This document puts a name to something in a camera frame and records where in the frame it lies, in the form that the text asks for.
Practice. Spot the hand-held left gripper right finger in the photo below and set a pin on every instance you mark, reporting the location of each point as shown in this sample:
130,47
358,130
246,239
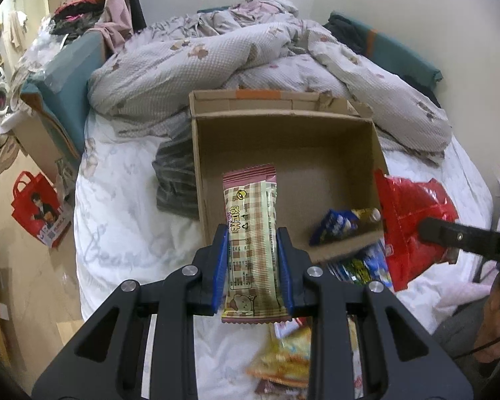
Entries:
284,266

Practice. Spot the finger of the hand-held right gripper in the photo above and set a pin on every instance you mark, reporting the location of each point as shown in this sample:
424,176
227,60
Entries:
462,235

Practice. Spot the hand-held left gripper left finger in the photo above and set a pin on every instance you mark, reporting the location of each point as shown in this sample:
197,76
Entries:
220,266

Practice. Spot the beige checkered snack packet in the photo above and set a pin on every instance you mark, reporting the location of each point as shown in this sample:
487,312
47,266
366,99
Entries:
250,233

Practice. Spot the red snack bag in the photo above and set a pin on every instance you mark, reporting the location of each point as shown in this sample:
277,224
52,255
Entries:
404,225

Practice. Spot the pink white snack packet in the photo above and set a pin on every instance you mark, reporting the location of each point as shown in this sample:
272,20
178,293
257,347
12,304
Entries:
289,327

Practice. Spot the brown cardboard box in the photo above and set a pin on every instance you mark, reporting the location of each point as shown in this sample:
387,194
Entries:
283,150

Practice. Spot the person's right hand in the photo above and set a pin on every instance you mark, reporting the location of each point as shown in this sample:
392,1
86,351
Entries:
493,325

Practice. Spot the person's grey trousers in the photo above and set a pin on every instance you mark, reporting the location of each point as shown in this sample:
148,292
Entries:
458,321

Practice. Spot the dark blue snack packet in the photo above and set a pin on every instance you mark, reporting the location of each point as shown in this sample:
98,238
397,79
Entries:
333,225

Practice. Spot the blue green striped snack packet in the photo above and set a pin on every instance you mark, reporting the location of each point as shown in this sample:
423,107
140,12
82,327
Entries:
358,268

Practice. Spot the yellow orange snack packet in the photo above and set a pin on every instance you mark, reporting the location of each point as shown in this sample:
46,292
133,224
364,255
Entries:
283,358

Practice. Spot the gold brown snack packet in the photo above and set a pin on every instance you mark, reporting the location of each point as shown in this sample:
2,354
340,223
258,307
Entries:
364,216

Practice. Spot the grey striped cloth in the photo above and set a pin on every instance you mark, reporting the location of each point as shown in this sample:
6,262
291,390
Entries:
177,175

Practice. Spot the teal pillow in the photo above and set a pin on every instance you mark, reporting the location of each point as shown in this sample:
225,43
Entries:
66,91
396,50

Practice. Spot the red tote bag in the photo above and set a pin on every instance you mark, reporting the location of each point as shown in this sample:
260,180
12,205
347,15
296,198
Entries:
29,204

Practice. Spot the bear print quilt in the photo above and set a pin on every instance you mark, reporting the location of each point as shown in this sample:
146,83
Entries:
171,66

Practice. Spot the dark cloth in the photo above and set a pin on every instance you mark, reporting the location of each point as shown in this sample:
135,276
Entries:
346,29

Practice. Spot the pink garment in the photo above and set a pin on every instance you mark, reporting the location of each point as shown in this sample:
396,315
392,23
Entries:
116,8

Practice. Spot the clear plastic bag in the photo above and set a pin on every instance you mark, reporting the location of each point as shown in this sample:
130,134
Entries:
46,46

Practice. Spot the pile of dark clothes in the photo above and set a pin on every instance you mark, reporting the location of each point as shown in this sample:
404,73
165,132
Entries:
75,12

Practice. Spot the white towel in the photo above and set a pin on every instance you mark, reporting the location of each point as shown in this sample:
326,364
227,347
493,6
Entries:
14,29

